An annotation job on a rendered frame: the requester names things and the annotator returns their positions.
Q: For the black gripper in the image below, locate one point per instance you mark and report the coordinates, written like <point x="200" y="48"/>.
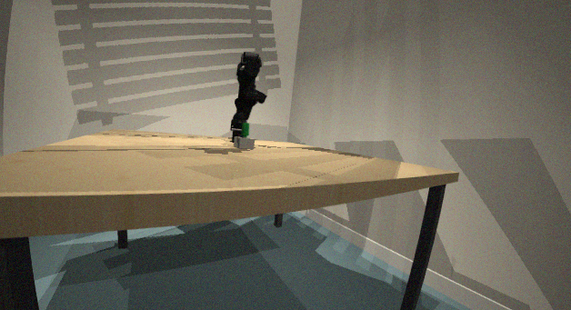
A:
<point x="246" y="99"/>

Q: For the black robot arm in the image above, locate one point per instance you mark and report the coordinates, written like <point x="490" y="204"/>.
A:
<point x="252" y="63"/>

